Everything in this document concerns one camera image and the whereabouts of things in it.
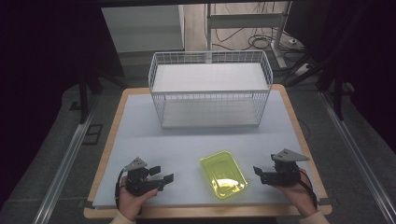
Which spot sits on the person's left hand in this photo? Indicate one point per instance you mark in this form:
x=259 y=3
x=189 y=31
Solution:
x=132 y=203

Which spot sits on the black table corner clip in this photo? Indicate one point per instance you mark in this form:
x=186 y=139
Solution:
x=86 y=204
x=324 y=201

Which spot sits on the aluminium floor rail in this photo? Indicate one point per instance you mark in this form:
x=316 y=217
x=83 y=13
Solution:
x=358 y=152
x=65 y=168

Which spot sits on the pale blue table mat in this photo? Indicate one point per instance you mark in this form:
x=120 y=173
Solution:
x=186 y=146

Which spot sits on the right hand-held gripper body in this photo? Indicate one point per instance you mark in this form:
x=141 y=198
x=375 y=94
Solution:
x=286 y=172

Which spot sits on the person's right hand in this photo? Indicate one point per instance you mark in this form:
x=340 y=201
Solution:
x=303 y=196

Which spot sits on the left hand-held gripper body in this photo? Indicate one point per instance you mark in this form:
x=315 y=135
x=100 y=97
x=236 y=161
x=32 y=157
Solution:
x=138 y=182

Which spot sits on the yellow-green plastic tray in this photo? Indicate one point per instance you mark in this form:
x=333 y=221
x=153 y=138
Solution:
x=222 y=174

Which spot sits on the white metal stand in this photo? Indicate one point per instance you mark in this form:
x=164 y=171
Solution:
x=246 y=20

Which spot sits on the black stand leg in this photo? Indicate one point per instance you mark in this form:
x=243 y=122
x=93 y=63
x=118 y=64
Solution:
x=83 y=99
x=337 y=96

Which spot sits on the black floor plate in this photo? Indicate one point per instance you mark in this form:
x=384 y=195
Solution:
x=92 y=134

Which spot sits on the white power strip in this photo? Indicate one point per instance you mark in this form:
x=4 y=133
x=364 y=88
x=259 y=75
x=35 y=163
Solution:
x=302 y=70

